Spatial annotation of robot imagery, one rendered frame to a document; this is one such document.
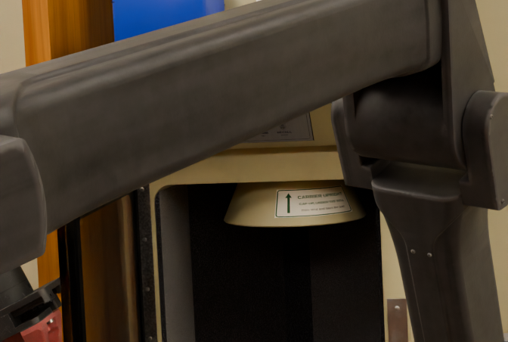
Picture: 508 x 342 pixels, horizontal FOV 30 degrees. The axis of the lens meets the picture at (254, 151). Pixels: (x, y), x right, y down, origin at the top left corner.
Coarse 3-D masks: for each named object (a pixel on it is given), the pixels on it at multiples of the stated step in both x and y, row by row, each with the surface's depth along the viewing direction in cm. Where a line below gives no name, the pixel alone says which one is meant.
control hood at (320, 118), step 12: (324, 108) 100; (312, 120) 101; (324, 120) 101; (324, 132) 102; (240, 144) 105; (252, 144) 105; (264, 144) 105; (276, 144) 104; (288, 144) 104; (300, 144) 104; (312, 144) 104; (324, 144) 104
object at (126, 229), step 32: (96, 224) 89; (128, 224) 104; (64, 256) 79; (96, 256) 89; (128, 256) 103; (64, 288) 79; (96, 288) 88; (128, 288) 103; (64, 320) 79; (96, 320) 88; (128, 320) 102
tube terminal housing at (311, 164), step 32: (224, 0) 107; (224, 160) 109; (256, 160) 108; (288, 160) 107; (320, 160) 107; (384, 224) 106; (384, 256) 106; (384, 288) 106; (160, 320) 111; (384, 320) 106
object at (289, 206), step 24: (240, 192) 114; (264, 192) 111; (288, 192) 110; (312, 192) 110; (336, 192) 112; (240, 216) 112; (264, 216) 110; (288, 216) 109; (312, 216) 109; (336, 216) 110; (360, 216) 113
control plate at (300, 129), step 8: (296, 120) 101; (304, 120) 101; (288, 128) 102; (296, 128) 102; (304, 128) 102; (256, 136) 104; (264, 136) 104; (272, 136) 103; (280, 136) 103; (288, 136) 103; (296, 136) 103; (304, 136) 103; (312, 136) 103
